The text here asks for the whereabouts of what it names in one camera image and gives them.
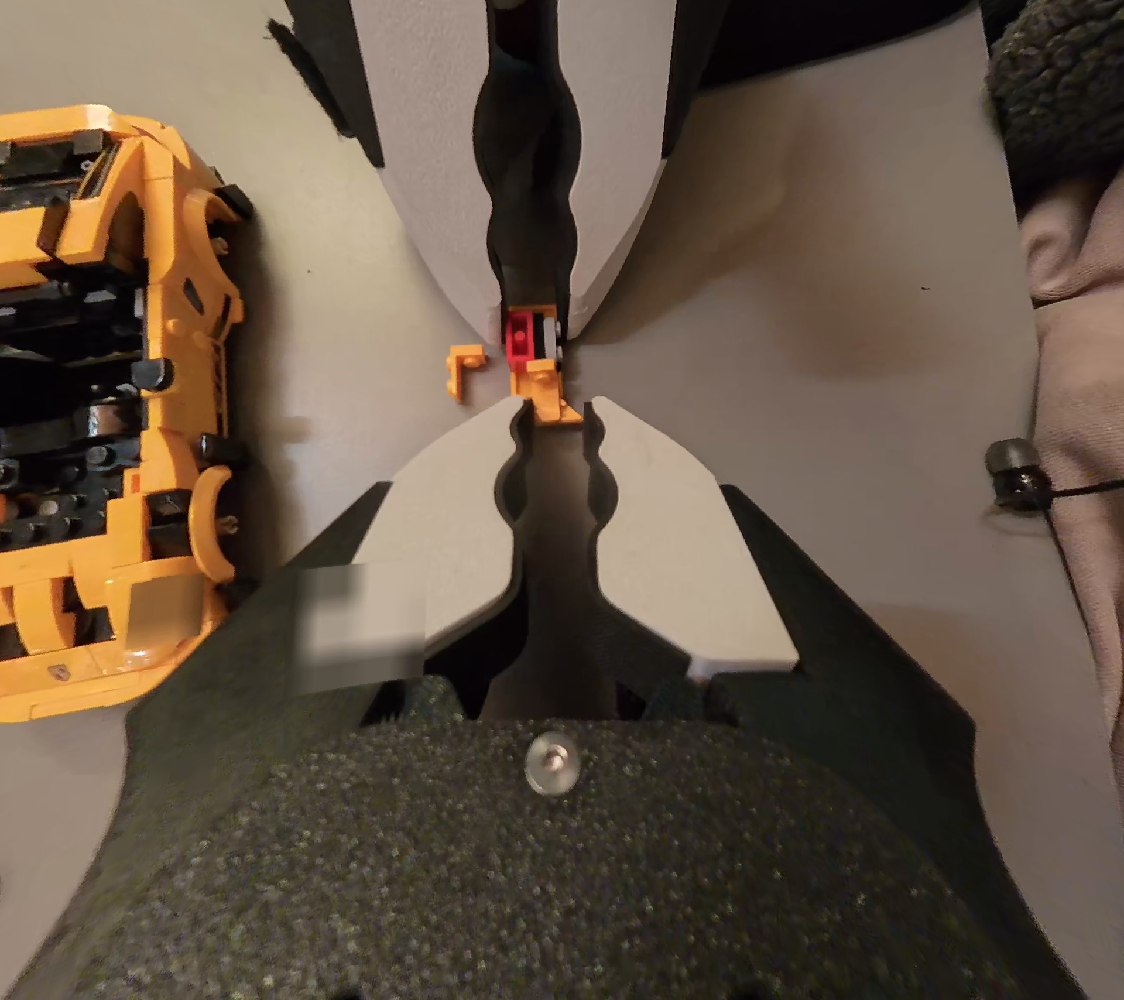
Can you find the yellow lego car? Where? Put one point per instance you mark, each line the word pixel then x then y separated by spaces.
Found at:
pixel 176 271

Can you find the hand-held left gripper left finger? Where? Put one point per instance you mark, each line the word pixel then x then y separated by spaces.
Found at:
pixel 448 526

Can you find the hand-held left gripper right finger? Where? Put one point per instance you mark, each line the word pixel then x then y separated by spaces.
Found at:
pixel 694 570

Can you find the orange plate with red brick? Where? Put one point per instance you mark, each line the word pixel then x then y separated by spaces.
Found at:
pixel 522 332

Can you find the beige sweatshirt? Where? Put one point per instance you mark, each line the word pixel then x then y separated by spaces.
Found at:
pixel 1080 315

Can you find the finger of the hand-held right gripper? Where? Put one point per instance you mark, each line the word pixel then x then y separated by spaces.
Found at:
pixel 413 95
pixel 623 95

